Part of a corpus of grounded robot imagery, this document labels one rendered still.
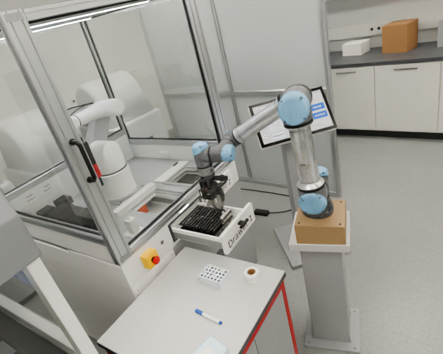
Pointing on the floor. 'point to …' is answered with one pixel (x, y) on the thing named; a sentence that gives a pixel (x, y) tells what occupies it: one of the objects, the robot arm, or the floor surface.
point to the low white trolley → (151, 311)
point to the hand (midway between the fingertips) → (219, 206)
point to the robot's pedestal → (328, 295)
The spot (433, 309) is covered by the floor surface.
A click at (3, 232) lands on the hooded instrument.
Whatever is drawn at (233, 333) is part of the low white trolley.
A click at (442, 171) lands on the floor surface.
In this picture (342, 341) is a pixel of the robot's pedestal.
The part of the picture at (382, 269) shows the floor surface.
